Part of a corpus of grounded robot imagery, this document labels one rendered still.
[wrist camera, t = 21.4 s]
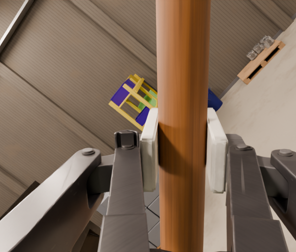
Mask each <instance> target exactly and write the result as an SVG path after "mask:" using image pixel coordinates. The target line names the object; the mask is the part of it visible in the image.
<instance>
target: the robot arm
mask: <svg viewBox="0 0 296 252"><path fill-rule="evenodd" d="M114 142H115V151H114V154H111V155H106V156H101V151H100V150H99V149H96V148H83V149H82V150H79V151H77V152H76V153H75V154H74V155H73V156H71V157H70V158H69V159H68V160H67V161H66V162H65V163H64V164H63V165H61V166H60V167H59V168H58V169H57V170H56V171H55V172H54V173H53V174H51V175H50V176H49V177H48V178H47V179H46V180H45V181H44V182H43V183H41V184H40V185H39V186H38V187H37V188H36V189H35V190H34V191H33V192H31V193H30V194H29V195H28V196H27V197H26V198H25V199H24V200H23V201H21V202H20V203H19V204H18V205H17V206H16V207H15V208H14V209H13V210H11V211H10V212H9V213H8V214H7V215H6V216H5V217H4V218H3V219H1V220H0V252H70V251H71V249H72V248H73V246H74V245H75V243H76V242H77V240H78V238H79V237H80V235H81V234H82V232H83V230H84V229H85V227H86V226H87V224H88V223H89V221H90V219H91V218H92V216H93V215H94V213H95V211H96V210H97V208H98V207H99V205H100V203H101V202H102V200H103V199H104V193H106V192H109V197H108V204H107V212H106V215H103V218H102V224H101V230H100V237H99V244H98V250H97V252H172V251H168V250H163V249H158V248H150V246H149V235H148V224H147V214H146V212H145V201H144V192H154V190H156V184H157V176H158V167H159V131H158V108H151V109H150V110H149V113H148V116H147V119H146V122H145V125H144V128H143V131H142V134H139V132H138V131H136V130H131V129H126V130H120V131H117V132H115V133H114ZM206 169H207V174H208V180H209V185H210V191H211V192H213V194H223V193H224V192H225V191H226V201H225V206H226V251H216V252H289V249H288V246H287V243H286V239H285V236H284V232H283V229H282V226H281V223H280V221H279V220H275V219H273V215H272V212H271V208H272V209H273V210H274V212H275V213H276V214H277V216H278V217H279V219H280V220H281V221H282V223H283V224H284V225H285V227H286V228H287V230H288V231H289V232H290V234H291V235H292V236H293V238H294V239H295V241H296V152H295V151H292V150H290V149H275V150H272V152H271V155H270V157H264V156H259V155H256V151H255V149H254V148H253V147H252V146H249V145H246V144H245V142H244V140H243V139H242V137H241V136H239V135H238V134H231V133H225V132H224V130H223V128H222V126H221V123H220V121H219V119H218V116H217V114H216V112H215V110H214V109H213V108H207V134H206ZM270 206H271V208H270Z"/></svg>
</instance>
